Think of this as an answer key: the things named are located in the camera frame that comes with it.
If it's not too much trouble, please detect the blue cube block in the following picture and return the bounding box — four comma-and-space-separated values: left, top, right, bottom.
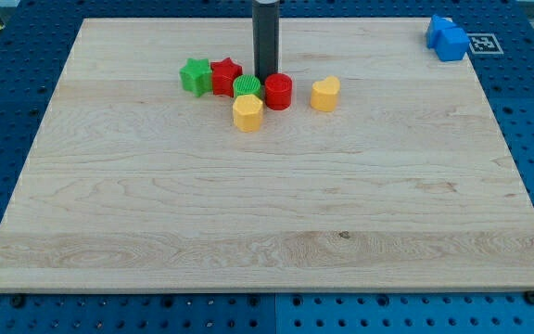
435, 27, 470, 62

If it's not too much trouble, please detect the wooden board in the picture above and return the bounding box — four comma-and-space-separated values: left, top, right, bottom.
0, 18, 534, 294

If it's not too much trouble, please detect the yellow hexagon block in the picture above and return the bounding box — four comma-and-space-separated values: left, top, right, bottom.
233, 95, 263, 132

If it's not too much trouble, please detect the green cylinder block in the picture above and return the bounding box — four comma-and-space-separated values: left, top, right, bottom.
233, 74, 261, 98

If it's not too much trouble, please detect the black screw left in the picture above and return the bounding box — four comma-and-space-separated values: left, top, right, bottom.
9, 294, 26, 309

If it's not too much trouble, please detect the black screw right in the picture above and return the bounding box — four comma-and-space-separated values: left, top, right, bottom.
523, 290, 534, 305

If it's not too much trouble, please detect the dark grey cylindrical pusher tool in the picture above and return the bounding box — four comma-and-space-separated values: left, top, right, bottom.
252, 0, 280, 84

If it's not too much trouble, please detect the black white fiducial tag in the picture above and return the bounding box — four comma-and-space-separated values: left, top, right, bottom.
468, 32, 503, 55

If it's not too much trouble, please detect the red cylinder block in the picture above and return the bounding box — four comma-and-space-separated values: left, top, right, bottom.
264, 73, 293, 110

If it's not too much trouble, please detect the black screw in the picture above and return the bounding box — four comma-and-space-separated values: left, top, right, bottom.
523, 290, 534, 305
9, 294, 26, 309

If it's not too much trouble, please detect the red star block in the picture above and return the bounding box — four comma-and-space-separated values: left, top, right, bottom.
210, 58, 243, 97

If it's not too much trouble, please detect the green star block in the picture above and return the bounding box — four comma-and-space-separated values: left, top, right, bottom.
179, 58, 212, 97

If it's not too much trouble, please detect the blue pentagon block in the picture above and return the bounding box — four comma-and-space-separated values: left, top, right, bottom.
426, 14, 456, 49

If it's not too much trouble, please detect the yellow heart block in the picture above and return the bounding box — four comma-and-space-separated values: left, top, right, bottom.
310, 76, 341, 112

